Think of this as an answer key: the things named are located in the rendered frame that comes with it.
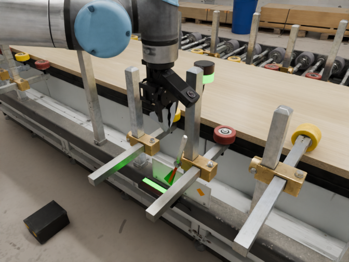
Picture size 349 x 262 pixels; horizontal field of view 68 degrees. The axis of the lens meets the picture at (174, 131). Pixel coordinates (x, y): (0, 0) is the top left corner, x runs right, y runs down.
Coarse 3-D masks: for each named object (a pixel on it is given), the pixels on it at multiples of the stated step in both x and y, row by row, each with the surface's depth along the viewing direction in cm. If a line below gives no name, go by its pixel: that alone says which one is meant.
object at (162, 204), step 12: (216, 144) 94; (204, 156) 88; (216, 156) 91; (192, 168) 83; (180, 180) 79; (192, 180) 81; (168, 192) 75; (180, 192) 77; (156, 204) 71; (168, 204) 73; (156, 216) 69
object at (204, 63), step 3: (198, 60) 75; (201, 60) 75; (204, 60) 75; (207, 60) 75; (195, 63) 72; (198, 63) 72; (201, 63) 72; (204, 63) 72; (207, 63) 72; (210, 63) 72; (213, 63) 72; (201, 66) 71; (204, 66) 71; (207, 66) 71; (210, 66) 71; (204, 75) 72; (204, 84) 77
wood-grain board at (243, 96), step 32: (64, 64) 154; (96, 64) 154; (128, 64) 154; (192, 64) 154; (224, 64) 154; (224, 96) 118; (256, 96) 118; (288, 96) 118; (320, 96) 118; (256, 128) 96; (288, 128) 96; (320, 128) 96; (320, 160) 80
